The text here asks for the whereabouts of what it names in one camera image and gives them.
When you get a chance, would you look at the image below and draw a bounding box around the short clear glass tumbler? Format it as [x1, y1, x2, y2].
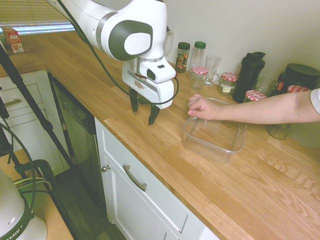
[254, 76, 276, 97]

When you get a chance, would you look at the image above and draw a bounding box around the dark Vega protein tub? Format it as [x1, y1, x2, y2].
[271, 63, 320, 97]

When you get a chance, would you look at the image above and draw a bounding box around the small jar with checkered lid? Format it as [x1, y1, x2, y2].
[286, 84, 312, 95]
[243, 90, 268, 104]

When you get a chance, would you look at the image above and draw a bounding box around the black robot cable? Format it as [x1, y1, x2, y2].
[56, 0, 180, 105]

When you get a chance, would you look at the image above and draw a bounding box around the red cardboard carton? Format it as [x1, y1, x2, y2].
[0, 27, 25, 54]

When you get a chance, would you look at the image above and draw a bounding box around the bare human hand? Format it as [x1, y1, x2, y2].
[187, 93, 221, 122]

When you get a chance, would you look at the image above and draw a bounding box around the bare human forearm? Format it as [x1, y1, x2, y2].
[217, 90, 316, 125]

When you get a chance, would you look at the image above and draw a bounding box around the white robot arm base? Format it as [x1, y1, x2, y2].
[0, 166, 49, 240]

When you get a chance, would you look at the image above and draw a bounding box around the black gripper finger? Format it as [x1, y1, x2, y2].
[128, 86, 140, 113]
[148, 103, 161, 126]

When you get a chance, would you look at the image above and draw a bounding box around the clear bottle with green lid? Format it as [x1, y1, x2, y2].
[189, 41, 207, 73]

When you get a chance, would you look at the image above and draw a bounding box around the black dishwasher front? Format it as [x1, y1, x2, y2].
[47, 70, 98, 181]

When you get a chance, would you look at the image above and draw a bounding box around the window blind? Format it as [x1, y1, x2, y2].
[0, 0, 76, 27]

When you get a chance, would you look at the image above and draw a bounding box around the metal handle of drawer unit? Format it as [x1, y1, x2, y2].
[3, 98, 23, 107]

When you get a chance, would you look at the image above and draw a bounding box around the black shaker bottle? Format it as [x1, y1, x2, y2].
[231, 51, 267, 104]

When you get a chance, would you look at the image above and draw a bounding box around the white cabinet drawer with handle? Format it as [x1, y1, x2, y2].
[94, 116, 222, 240]

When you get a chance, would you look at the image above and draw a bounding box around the white drawer unit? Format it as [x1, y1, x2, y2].
[0, 69, 72, 176]

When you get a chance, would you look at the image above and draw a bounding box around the black camera tripod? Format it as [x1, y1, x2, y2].
[0, 43, 79, 181]

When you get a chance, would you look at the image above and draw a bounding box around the empty jar with checkered lid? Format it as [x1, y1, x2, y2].
[188, 65, 209, 90]

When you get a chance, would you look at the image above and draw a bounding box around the green and black cable bundle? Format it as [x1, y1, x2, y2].
[0, 124, 56, 218]

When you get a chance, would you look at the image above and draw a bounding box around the white shirt sleeve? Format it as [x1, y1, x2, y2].
[310, 87, 320, 115]

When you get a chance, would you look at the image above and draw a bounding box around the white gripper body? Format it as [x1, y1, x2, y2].
[121, 60, 175, 110]

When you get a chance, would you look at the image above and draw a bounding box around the spice jar with dark lid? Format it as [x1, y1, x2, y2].
[174, 41, 191, 74]

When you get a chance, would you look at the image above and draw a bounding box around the labelled jar with checkered lid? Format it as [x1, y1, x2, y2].
[218, 71, 239, 97]

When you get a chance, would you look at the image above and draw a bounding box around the clear rectangular plastic container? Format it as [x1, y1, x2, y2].
[182, 97, 248, 165]

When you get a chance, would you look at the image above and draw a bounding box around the tall clear drinking glass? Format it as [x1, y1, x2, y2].
[202, 54, 222, 88]

